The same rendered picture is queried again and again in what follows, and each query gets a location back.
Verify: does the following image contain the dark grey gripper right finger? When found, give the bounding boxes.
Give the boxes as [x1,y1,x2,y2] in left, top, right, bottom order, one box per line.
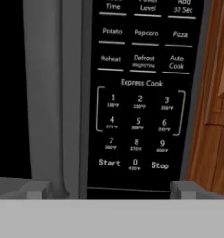
[169,180,224,201]

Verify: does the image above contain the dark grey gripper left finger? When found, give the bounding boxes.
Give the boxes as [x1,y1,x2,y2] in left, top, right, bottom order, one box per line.
[0,180,54,201]

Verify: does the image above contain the grey microwave door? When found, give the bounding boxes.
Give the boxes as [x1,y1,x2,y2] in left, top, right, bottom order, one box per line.
[0,0,84,201]

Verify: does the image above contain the grey microwave oven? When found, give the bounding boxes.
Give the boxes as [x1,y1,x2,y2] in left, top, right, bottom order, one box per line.
[78,0,213,201]

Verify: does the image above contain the grey microwave door handle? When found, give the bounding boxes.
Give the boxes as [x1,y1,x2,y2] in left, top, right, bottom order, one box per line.
[22,0,71,200]

